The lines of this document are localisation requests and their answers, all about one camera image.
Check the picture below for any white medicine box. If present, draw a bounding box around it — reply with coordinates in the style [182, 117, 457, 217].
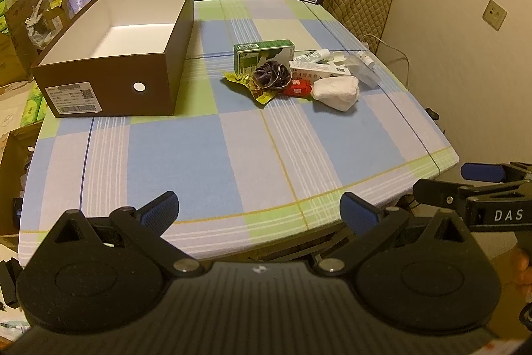
[290, 60, 351, 83]

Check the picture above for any brown open shoe box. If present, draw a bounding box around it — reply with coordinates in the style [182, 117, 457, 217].
[32, 0, 194, 118]

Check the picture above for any dark purple scrunchie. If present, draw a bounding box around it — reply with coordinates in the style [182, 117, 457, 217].
[252, 60, 292, 90]

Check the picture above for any green small carton box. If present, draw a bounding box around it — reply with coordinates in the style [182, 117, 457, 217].
[233, 40, 295, 76]

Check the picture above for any white cable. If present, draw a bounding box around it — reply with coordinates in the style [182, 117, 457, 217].
[359, 33, 412, 80]

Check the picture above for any white ointment tube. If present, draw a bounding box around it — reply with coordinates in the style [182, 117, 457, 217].
[294, 49, 331, 63]

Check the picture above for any yellow snack packet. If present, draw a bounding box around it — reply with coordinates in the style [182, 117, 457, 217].
[223, 71, 279, 105]

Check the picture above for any white pill bottle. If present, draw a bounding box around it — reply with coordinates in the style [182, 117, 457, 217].
[356, 51, 375, 68]

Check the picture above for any white cloth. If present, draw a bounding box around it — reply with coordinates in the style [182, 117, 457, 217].
[310, 76, 360, 112]

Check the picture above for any person's right hand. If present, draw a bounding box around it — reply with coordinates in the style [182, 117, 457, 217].
[510, 245, 532, 296]

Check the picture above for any open cardboard box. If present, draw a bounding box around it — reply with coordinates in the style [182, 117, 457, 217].
[0, 0, 37, 86]

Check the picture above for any trash bin with rubbish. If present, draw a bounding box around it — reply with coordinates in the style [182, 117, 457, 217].
[25, 0, 73, 51]

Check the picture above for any clear plastic container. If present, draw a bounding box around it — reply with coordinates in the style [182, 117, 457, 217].
[345, 54, 380, 89]

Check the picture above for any green tissue pack bundle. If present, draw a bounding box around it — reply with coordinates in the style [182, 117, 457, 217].
[20, 81, 48, 127]

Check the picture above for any checkered bed sheet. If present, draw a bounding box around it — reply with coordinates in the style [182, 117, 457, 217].
[18, 0, 458, 263]

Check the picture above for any single wall socket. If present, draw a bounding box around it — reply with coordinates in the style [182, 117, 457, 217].
[482, 0, 508, 31]

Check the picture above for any red candy packet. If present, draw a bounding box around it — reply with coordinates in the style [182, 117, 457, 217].
[283, 79, 312, 97]

